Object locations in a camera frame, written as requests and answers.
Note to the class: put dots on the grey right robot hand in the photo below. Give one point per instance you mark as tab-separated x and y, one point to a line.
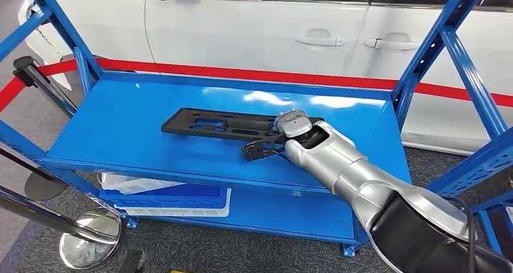
292	115

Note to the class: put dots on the long black plastic part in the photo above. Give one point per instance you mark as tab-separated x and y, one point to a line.
180	121

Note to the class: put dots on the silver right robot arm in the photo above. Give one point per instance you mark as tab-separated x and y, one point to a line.
360	175

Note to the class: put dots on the red barrier belt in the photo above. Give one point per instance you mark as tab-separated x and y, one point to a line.
240	74

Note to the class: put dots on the white car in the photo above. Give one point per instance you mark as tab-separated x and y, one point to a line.
240	34

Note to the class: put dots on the blue plastic crate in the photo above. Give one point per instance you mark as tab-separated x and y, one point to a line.
180	195

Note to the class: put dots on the translucent white plastic crate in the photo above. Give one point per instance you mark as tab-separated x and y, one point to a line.
128	183

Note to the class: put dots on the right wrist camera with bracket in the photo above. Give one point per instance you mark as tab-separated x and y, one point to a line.
254	151

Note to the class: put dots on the black perforated bracket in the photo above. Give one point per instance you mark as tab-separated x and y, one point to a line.
130	261

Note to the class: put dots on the chrome stanchion post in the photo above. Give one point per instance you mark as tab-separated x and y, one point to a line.
40	217
40	80

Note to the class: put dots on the black stanchion post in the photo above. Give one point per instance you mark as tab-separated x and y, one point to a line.
44	187

